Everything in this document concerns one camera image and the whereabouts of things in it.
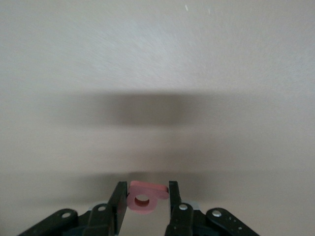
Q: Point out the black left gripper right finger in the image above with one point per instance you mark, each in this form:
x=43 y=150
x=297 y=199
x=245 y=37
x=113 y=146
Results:
x=182 y=221

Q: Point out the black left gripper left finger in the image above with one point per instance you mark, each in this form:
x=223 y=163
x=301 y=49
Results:
x=98 y=221

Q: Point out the salmon foam letter b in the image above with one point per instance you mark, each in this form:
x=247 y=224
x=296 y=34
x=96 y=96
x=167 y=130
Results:
x=133 y=194

